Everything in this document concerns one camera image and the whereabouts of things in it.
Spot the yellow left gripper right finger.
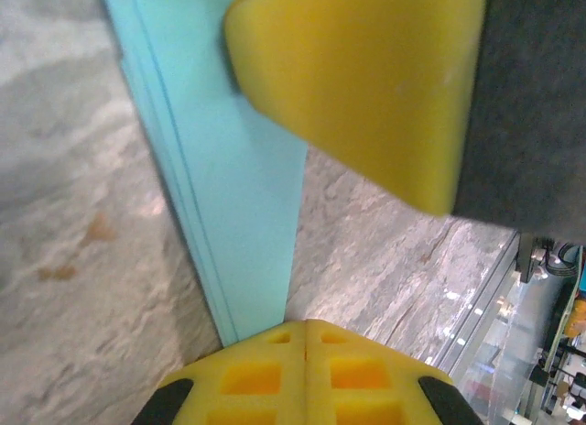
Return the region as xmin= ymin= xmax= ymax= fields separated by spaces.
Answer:
xmin=305 ymin=319 xmax=482 ymax=425

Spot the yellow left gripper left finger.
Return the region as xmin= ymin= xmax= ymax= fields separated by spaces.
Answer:
xmin=132 ymin=321 xmax=307 ymax=425

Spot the light blue cloth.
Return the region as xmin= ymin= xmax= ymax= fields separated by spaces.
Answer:
xmin=98 ymin=0 xmax=309 ymax=348

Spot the long aluminium frame rail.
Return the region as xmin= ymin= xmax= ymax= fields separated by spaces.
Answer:
xmin=439 ymin=234 xmax=523 ymax=385

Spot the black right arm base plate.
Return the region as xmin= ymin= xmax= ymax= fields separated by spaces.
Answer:
xmin=516 ymin=232 xmax=553 ymax=284

